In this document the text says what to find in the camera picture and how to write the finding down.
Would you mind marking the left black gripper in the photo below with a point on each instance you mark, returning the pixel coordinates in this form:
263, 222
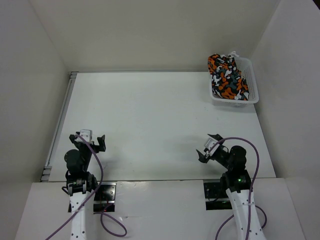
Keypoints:
96, 148

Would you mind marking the white plastic basket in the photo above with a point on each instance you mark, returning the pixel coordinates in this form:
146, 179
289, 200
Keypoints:
247, 71

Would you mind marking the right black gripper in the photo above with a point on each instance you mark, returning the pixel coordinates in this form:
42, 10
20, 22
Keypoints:
202, 157

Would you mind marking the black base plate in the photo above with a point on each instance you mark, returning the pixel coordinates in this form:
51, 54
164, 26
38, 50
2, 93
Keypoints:
104, 199
215, 198

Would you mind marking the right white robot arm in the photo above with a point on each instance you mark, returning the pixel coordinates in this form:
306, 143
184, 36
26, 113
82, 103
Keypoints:
236, 182

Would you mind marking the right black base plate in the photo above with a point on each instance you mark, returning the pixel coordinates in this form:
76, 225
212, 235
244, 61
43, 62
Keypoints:
215, 198

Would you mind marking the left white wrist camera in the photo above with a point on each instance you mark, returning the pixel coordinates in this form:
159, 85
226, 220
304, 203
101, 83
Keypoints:
84, 134

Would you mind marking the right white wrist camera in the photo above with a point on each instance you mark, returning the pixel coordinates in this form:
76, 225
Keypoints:
211, 146

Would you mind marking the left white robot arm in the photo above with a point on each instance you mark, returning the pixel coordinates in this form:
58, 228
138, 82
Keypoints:
81, 185

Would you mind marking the aluminium table edge rail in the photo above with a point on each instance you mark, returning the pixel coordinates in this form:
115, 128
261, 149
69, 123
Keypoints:
45, 175

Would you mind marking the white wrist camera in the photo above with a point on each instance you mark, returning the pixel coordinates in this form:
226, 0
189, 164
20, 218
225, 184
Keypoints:
211, 146
84, 134

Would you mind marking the orange camouflage shorts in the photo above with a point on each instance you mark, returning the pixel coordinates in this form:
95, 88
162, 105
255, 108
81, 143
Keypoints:
226, 79

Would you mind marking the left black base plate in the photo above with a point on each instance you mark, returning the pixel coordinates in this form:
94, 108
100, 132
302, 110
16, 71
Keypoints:
104, 199

